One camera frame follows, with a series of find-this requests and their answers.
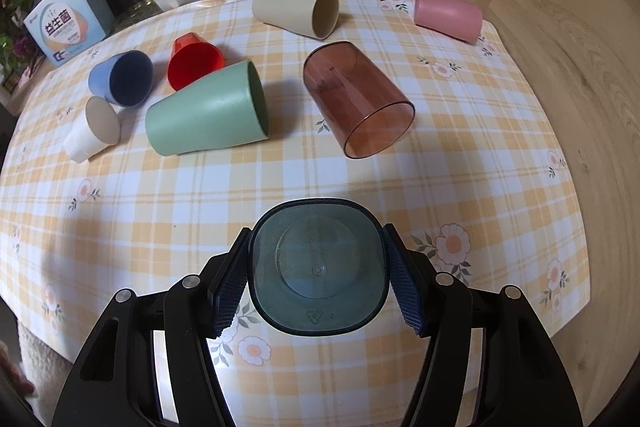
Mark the teal transparent plastic cup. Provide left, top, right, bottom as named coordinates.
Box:
left=247, top=198, right=390, bottom=337

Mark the white plastic cup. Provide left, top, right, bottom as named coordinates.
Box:
left=63, top=96, right=120, bottom=164

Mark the green plastic cup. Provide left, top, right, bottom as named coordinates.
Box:
left=145, top=60, right=270, bottom=156

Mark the blue plastic cup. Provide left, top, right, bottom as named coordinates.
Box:
left=88, top=50, right=153, bottom=107

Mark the red plastic cup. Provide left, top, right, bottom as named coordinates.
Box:
left=167, top=32, right=224, bottom=91

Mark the brown transparent plastic cup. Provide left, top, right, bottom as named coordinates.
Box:
left=303, top=41, right=416, bottom=159

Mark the beige plastic cup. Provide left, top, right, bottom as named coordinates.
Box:
left=252, top=0, right=340, bottom=40

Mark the pink plastic cup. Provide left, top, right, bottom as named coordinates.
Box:
left=413, top=0, right=483, bottom=43

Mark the yellow plaid floral tablecloth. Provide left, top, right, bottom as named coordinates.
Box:
left=0, top=0, right=592, bottom=427

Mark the light blue probiotic box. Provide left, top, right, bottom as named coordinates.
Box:
left=24, top=0, right=114, bottom=68

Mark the pink flower bouquet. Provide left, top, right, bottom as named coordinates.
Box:
left=1, top=0, right=43, bottom=81

